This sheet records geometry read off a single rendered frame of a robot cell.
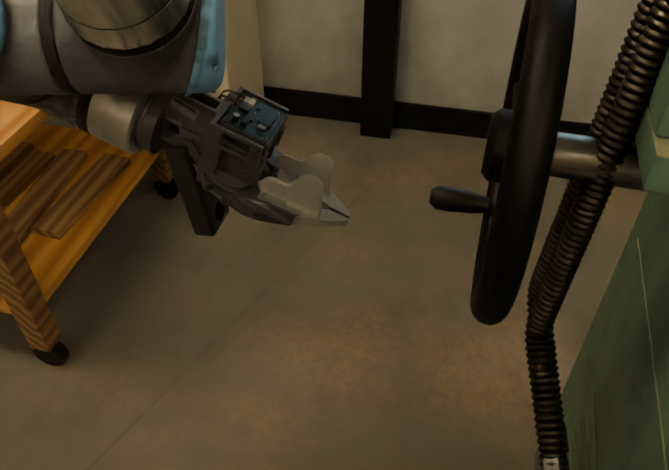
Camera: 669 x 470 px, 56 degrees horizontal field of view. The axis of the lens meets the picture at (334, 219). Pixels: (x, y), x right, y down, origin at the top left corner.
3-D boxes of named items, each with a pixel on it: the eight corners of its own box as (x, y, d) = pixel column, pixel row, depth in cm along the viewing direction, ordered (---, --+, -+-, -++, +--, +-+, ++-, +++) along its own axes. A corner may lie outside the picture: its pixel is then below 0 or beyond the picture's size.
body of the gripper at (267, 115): (268, 153, 55) (143, 93, 54) (245, 217, 61) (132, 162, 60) (297, 111, 60) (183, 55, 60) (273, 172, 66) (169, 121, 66)
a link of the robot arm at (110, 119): (84, 152, 60) (134, 104, 67) (129, 175, 60) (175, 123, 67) (90, 79, 54) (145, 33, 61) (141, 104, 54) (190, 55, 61)
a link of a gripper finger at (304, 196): (357, 208, 57) (266, 163, 57) (335, 248, 61) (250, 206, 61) (365, 187, 59) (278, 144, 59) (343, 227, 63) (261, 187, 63)
